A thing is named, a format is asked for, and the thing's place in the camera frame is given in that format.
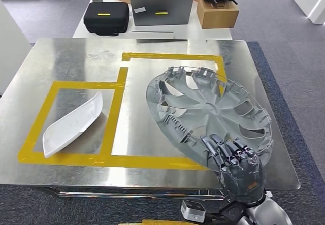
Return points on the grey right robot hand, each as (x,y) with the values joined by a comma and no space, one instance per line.
(241,179)

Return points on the grey plastic wheel cover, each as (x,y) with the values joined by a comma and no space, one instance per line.
(203,115)

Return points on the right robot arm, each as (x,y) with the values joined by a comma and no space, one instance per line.
(274,213)

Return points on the yellow tape on workbench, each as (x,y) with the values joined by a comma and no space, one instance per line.
(114,115)

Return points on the white curved plastic part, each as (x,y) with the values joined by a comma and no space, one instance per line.
(73,126)

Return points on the steel workbench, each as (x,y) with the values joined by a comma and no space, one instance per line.
(76,65)

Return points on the white desk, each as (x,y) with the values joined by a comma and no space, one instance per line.
(193,31)

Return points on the cardboard box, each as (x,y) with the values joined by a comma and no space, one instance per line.
(216,16)

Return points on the grey laptop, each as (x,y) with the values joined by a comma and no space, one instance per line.
(177,4)

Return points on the black zip case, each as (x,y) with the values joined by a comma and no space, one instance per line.
(106,21)

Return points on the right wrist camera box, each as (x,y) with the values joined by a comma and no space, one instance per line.
(193,211)

